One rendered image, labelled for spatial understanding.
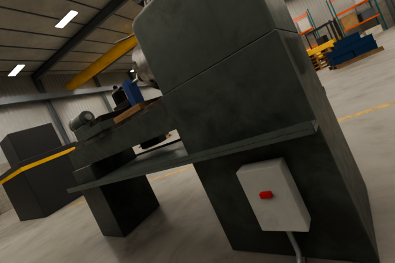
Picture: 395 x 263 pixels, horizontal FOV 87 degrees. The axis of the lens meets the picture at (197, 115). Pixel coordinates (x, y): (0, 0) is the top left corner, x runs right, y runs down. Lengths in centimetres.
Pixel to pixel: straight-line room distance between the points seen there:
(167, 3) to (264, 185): 82
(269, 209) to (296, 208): 10
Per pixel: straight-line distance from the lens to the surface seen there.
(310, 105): 78
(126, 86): 153
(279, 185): 83
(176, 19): 95
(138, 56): 122
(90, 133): 170
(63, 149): 586
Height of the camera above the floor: 74
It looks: 2 degrees down
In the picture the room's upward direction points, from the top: 25 degrees counter-clockwise
